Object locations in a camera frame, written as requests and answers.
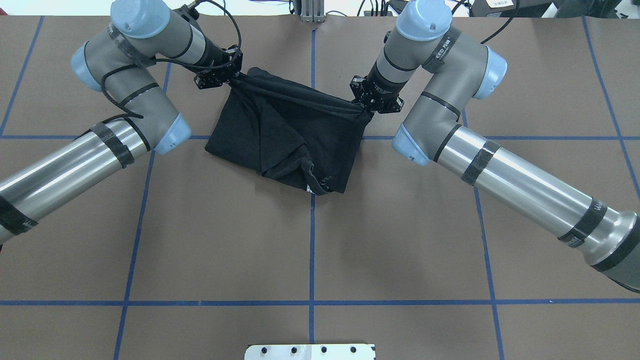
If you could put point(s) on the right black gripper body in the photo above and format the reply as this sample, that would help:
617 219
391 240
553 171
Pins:
384 85

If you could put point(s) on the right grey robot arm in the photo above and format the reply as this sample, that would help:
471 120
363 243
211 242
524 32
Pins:
463 69

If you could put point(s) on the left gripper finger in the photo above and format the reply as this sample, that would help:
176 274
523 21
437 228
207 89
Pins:
212 80
234 60

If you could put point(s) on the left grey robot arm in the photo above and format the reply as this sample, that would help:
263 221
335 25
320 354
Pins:
103 103

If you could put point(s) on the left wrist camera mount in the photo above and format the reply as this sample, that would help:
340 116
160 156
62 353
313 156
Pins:
188 12

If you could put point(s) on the aluminium frame post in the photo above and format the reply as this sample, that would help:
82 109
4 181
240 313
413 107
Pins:
310 11

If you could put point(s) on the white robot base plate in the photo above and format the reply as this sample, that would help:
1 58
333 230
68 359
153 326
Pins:
326 351

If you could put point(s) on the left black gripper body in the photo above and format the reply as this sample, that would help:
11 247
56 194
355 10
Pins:
214 56

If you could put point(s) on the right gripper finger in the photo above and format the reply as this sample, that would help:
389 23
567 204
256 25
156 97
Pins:
361 91
387 105

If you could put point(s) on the black printed t-shirt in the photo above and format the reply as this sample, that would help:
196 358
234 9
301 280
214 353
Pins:
289 132

